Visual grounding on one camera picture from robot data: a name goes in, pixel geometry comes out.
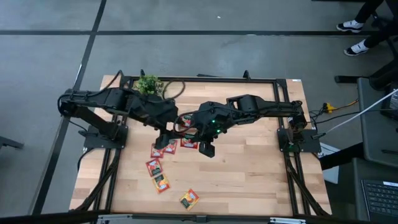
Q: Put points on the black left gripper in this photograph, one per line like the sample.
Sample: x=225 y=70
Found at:
x=161 y=113

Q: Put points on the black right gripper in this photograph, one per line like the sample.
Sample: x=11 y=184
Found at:
x=211 y=119

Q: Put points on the red tea packet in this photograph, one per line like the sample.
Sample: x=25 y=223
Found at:
x=154 y=168
x=171 y=147
x=186 y=120
x=157 y=153
x=188 y=143

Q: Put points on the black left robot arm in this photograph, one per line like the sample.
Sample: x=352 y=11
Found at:
x=102 y=98

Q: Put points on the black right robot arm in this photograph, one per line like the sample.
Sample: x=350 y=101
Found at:
x=267 y=107

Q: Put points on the wooden tea organizer box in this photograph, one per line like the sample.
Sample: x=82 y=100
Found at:
x=183 y=130

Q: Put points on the orange tea packet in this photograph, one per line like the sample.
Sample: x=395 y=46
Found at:
x=189 y=199
x=161 y=183

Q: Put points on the green potted plant white pot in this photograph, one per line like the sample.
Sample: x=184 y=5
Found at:
x=149 y=84

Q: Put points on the yellow power plug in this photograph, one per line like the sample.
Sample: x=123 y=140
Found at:
x=329 y=108

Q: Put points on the black floor stand foot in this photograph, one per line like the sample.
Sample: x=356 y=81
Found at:
x=11 y=143

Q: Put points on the grey desk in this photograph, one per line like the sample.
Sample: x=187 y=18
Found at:
x=373 y=140

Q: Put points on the person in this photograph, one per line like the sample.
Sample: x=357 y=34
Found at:
x=351 y=26

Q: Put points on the grey laptop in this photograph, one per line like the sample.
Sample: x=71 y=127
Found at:
x=381 y=199

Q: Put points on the black office chair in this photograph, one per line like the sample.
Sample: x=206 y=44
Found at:
x=382 y=74

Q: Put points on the black aluminium rig frame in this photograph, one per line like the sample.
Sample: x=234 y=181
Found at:
x=236 y=80

